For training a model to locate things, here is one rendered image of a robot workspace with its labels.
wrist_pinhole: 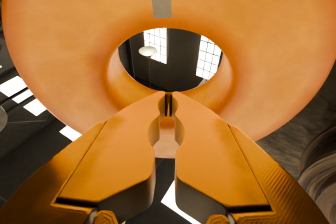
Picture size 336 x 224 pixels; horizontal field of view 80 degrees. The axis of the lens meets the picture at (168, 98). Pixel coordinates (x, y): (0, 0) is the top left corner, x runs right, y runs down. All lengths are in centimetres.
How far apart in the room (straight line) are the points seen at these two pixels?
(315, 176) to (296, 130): 17
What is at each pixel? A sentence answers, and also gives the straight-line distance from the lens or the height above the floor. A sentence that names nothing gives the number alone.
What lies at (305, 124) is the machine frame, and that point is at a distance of 60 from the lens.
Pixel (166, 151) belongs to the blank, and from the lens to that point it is 16.
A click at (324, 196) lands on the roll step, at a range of 50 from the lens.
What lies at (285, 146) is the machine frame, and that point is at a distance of 67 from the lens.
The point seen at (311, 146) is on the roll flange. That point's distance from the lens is 52.
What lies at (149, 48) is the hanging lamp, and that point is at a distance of 707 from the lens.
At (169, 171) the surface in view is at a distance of 759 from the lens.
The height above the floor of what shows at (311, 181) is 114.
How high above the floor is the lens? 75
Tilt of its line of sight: 44 degrees up
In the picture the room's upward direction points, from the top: 179 degrees counter-clockwise
